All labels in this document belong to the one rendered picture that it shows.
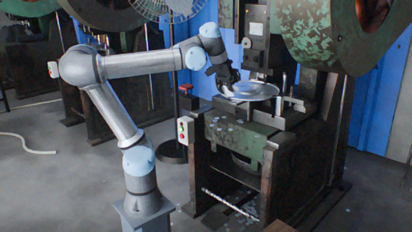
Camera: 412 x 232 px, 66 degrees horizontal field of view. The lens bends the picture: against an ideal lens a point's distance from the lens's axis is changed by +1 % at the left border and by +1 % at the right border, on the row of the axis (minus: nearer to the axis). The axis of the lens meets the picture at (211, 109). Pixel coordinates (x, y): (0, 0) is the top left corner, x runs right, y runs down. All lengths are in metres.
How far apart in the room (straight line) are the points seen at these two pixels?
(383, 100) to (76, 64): 2.12
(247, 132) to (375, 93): 1.36
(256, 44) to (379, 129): 1.46
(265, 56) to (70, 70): 0.83
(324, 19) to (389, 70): 1.58
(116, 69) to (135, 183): 0.42
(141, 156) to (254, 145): 0.53
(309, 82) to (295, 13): 0.70
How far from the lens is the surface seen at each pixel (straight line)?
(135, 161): 1.18
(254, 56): 1.48
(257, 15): 1.48
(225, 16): 1.54
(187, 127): 1.57
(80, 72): 1.07
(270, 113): 1.47
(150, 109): 3.09
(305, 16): 1.03
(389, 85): 2.57
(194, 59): 1.05
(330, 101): 1.72
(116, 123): 1.26
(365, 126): 2.68
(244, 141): 1.48
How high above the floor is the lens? 1.27
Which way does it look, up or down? 22 degrees down
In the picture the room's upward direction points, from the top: 1 degrees counter-clockwise
